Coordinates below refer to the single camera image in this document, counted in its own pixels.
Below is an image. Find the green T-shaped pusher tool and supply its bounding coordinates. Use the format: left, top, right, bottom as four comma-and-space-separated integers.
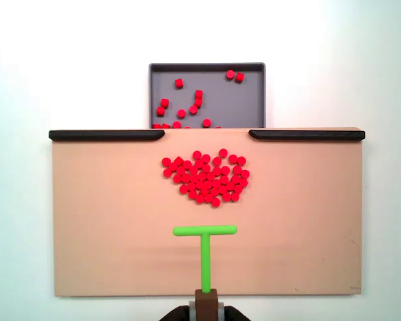
172, 224, 238, 321

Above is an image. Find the beige wooden board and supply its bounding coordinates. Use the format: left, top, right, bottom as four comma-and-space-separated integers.
51, 126, 364, 298

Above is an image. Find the grey plastic tray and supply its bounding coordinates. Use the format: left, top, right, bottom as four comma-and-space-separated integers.
148, 62, 267, 129

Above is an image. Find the black edge rail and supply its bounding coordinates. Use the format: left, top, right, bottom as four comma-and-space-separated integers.
248, 129, 366, 141
48, 130, 166, 142

